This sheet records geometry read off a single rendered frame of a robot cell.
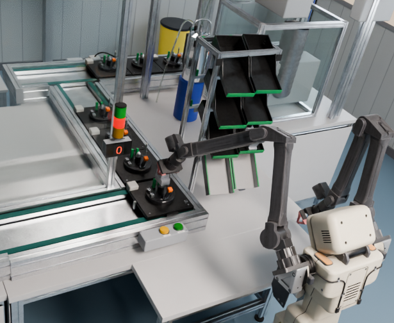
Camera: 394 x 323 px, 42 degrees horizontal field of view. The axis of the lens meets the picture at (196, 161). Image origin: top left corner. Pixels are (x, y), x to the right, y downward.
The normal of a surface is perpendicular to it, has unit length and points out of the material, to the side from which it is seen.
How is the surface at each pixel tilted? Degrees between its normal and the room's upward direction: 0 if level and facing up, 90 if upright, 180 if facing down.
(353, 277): 82
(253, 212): 0
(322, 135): 90
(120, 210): 0
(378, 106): 90
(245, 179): 45
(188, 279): 0
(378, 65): 90
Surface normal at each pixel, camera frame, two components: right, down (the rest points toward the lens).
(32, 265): 0.49, 0.56
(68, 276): 0.17, -0.81
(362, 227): 0.47, -0.14
